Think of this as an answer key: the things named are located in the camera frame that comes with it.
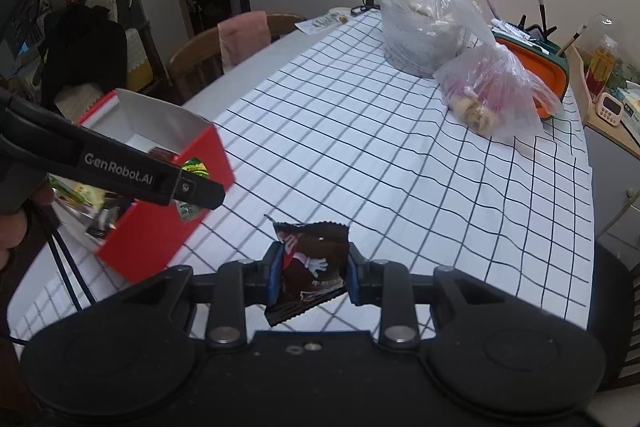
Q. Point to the clear plastic bag red contents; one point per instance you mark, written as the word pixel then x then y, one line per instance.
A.
pixel 500 87

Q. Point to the pink towel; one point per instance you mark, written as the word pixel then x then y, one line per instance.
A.
pixel 242 37

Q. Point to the slatted wooden chair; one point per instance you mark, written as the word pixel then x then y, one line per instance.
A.
pixel 615 307

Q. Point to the orange storage container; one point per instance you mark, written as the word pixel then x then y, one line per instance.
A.
pixel 552 72

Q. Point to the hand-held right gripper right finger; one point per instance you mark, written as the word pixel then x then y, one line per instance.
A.
pixel 354 274

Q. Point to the shiny dark red snack packet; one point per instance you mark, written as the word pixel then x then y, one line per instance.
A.
pixel 161 154

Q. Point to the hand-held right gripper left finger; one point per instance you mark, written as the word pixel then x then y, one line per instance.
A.
pixel 275 274

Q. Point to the red and white cardboard box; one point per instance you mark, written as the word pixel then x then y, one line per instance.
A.
pixel 150 232

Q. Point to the chair with yellow cushion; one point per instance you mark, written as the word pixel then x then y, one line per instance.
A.
pixel 137 72

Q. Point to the grey monitor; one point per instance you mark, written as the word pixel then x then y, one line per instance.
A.
pixel 20 7

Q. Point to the white cabinet wooden top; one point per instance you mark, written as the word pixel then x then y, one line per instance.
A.
pixel 615 177

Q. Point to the pale green tissue pack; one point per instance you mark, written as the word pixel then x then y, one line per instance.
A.
pixel 631 102

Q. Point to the white kitchen timer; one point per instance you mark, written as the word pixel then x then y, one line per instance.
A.
pixel 609 108

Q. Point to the brown candy packet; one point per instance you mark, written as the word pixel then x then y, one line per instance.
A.
pixel 312 267

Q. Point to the clear bottle orange drink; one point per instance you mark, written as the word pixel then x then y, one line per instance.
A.
pixel 600 67

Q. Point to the black paint brush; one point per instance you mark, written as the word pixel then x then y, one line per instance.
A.
pixel 542 12

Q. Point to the large clear plastic bag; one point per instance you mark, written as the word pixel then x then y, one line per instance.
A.
pixel 425 32

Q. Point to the person's left hand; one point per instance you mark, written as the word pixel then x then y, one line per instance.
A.
pixel 12 232

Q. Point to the rounded wooden chair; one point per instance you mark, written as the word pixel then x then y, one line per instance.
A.
pixel 195 62

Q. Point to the black garment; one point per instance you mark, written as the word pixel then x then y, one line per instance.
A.
pixel 85 52

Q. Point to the paper leaflet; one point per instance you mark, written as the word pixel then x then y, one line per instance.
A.
pixel 320 24

